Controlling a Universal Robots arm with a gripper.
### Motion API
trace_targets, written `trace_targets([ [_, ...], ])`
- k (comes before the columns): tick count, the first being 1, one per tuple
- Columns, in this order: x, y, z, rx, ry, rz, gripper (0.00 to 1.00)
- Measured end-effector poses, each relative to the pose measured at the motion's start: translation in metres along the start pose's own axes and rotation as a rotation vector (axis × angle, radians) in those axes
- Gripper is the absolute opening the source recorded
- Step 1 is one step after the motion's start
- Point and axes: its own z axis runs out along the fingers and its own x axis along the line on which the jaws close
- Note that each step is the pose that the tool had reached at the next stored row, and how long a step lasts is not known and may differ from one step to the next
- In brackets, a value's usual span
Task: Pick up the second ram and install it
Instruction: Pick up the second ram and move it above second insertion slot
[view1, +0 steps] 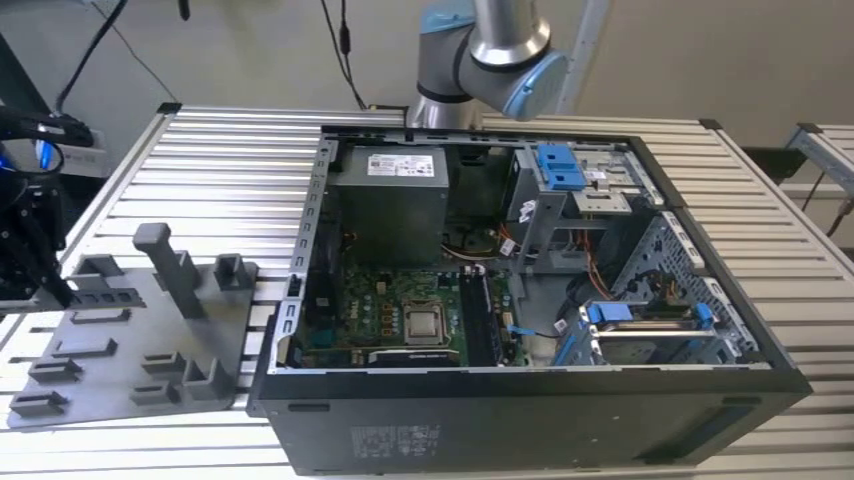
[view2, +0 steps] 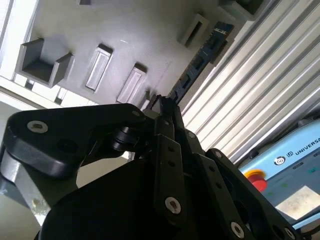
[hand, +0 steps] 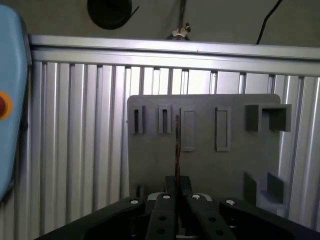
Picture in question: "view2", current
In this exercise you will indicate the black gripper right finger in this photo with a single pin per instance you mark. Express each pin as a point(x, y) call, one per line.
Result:
point(225, 200)

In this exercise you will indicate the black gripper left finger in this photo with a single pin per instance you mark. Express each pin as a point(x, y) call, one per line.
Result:
point(75, 122)

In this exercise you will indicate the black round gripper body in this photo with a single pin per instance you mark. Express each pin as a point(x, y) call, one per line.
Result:
point(100, 212)

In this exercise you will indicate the blue RAM stick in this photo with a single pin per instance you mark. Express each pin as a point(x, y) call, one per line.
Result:
point(205, 53)

